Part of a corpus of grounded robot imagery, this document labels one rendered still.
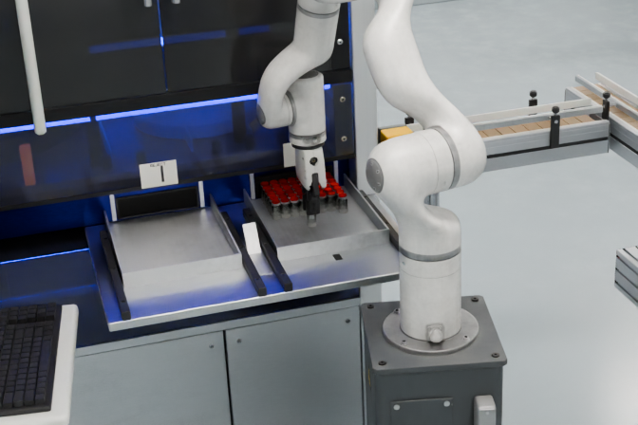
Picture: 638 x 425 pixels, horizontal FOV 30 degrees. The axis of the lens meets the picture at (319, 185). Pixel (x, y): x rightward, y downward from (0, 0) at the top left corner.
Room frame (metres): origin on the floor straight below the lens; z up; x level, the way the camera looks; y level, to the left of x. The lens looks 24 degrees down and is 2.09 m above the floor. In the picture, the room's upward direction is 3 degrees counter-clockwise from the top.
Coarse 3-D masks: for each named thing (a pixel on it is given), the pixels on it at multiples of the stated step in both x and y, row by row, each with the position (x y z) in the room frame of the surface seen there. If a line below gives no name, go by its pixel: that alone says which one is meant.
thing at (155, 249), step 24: (144, 216) 2.60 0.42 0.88; (168, 216) 2.59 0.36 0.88; (192, 216) 2.58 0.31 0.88; (216, 216) 2.56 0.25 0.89; (120, 240) 2.47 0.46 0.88; (144, 240) 2.47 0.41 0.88; (168, 240) 2.46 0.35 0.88; (192, 240) 2.45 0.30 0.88; (216, 240) 2.45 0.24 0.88; (120, 264) 2.29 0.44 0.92; (144, 264) 2.35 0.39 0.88; (168, 264) 2.34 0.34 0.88; (192, 264) 2.28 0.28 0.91; (216, 264) 2.30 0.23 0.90; (240, 264) 2.31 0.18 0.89
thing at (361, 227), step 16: (352, 192) 2.65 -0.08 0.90; (256, 208) 2.61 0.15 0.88; (352, 208) 2.59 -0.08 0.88; (368, 208) 2.53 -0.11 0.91; (272, 224) 2.52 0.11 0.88; (288, 224) 2.52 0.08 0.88; (304, 224) 2.51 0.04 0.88; (320, 224) 2.51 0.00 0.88; (336, 224) 2.50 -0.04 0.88; (352, 224) 2.50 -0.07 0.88; (368, 224) 2.50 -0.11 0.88; (384, 224) 2.42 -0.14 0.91; (272, 240) 2.37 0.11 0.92; (288, 240) 2.43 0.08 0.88; (304, 240) 2.43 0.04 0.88; (320, 240) 2.36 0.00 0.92; (336, 240) 2.37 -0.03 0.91; (352, 240) 2.38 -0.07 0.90; (368, 240) 2.39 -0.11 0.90; (384, 240) 2.39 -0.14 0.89; (288, 256) 2.34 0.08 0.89; (304, 256) 2.35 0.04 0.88
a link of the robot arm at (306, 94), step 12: (312, 72) 2.51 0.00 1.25; (300, 84) 2.46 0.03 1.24; (312, 84) 2.47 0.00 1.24; (288, 96) 2.47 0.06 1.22; (300, 96) 2.46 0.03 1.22; (312, 96) 2.47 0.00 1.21; (324, 96) 2.50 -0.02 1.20; (300, 108) 2.46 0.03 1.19; (312, 108) 2.46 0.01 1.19; (324, 108) 2.49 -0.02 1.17; (300, 120) 2.46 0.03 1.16; (312, 120) 2.46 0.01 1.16; (324, 120) 2.49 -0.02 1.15; (300, 132) 2.46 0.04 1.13; (312, 132) 2.46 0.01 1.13
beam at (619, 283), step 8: (632, 248) 2.95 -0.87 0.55; (616, 256) 2.95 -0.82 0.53; (624, 256) 2.91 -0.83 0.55; (632, 256) 2.91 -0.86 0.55; (616, 264) 2.94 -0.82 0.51; (624, 264) 2.90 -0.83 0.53; (632, 264) 2.86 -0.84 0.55; (616, 272) 2.94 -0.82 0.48; (624, 272) 2.90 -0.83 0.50; (632, 272) 2.86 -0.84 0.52; (616, 280) 2.94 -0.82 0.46; (624, 280) 2.90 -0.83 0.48; (632, 280) 2.85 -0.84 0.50; (624, 288) 2.91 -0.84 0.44; (632, 288) 2.85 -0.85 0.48; (632, 296) 2.87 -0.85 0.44
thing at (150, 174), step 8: (168, 160) 2.53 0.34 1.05; (144, 168) 2.52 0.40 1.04; (152, 168) 2.52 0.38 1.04; (168, 168) 2.53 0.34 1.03; (176, 168) 2.54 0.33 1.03; (144, 176) 2.52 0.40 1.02; (152, 176) 2.52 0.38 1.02; (160, 176) 2.53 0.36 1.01; (168, 176) 2.53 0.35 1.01; (176, 176) 2.54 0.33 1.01; (144, 184) 2.52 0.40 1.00; (152, 184) 2.52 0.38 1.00; (160, 184) 2.53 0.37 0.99; (168, 184) 2.53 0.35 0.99
